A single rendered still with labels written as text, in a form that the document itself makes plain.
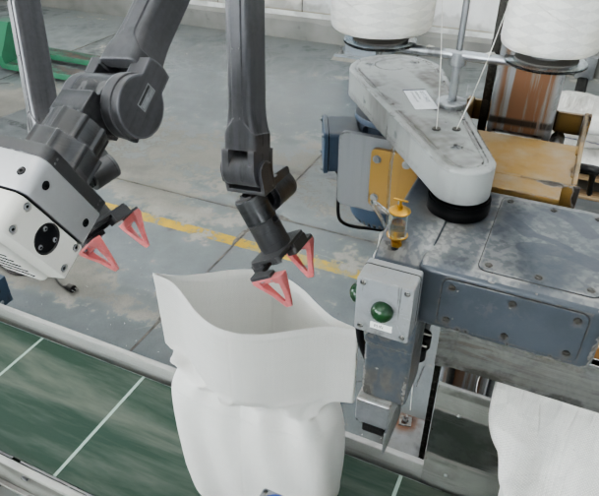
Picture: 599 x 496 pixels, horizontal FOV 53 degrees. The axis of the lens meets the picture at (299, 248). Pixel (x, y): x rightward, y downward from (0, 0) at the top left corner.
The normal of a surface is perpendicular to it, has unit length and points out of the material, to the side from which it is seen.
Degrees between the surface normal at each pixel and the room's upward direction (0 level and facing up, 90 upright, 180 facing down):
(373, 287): 90
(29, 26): 61
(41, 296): 0
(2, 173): 30
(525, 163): 0
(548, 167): 0
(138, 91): 82
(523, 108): 90
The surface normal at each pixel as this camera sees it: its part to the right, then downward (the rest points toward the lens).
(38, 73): 0.60, -0.04
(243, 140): -0.51, 0.25
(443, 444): -0.42, 0.52
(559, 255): 0.00, -0.82
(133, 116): 0.86, 0.16
